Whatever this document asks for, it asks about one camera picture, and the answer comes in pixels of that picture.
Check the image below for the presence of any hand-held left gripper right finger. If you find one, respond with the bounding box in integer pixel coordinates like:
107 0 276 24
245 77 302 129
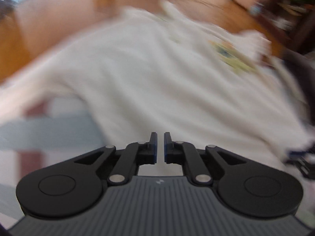
164 132 246 185

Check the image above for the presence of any checked rug with dog print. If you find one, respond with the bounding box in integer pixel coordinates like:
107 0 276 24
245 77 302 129
0 96 109 227

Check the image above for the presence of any cream waffle-knit shirt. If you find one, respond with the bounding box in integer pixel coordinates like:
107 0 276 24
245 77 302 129
0 0 315 177

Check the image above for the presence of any dark wooden shelf unit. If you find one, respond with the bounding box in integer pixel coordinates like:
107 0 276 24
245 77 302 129
256 0 315 54

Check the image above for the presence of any dark grey white-lined garment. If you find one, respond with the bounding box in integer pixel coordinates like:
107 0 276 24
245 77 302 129
281 49 315 128

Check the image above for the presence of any small blue bottle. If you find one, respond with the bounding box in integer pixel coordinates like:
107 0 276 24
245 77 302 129
249 3 262 16

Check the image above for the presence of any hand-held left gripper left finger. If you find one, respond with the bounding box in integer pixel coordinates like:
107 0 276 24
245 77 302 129
74 132 158 185

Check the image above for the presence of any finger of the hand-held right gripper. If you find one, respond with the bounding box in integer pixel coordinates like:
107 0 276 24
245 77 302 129
284 146 310 164

